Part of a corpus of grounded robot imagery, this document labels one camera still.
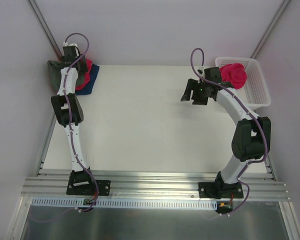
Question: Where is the aluminium mounting rail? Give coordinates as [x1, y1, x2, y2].
[21, 169, 292, 202]

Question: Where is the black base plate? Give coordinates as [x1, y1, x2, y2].
[198, 182, 244, 200]
[66, 180, 111, 196]

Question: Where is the crumpled pink t-shirt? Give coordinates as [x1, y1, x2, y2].
[220, 63, 248, 90]

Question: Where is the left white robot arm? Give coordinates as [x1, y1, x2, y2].
[51, 42, 95, 194]

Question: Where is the folded blue t-shirt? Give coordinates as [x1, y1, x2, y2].
[75, 64, 100, 96]

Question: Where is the white slotted cable duct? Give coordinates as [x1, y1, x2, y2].
[31, 197, 217, 211]

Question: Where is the dark grey t-shirt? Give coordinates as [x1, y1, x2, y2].
[47, 60, 84, 93]

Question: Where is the folded pink t-shirt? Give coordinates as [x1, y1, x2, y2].
[75, 59, 93, 91]

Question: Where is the white plastic basket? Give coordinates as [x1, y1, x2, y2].
[215, 56, 271, 110]

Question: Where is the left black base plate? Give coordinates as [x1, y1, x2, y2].
[66, 180, 111, 196]

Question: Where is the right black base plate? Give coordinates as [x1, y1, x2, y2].
[198, 182, 244, 200]

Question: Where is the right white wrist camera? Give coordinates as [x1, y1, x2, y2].
[197, 66, 205, 78]

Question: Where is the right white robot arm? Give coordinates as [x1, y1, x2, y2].
[180, 67, 271, 200]

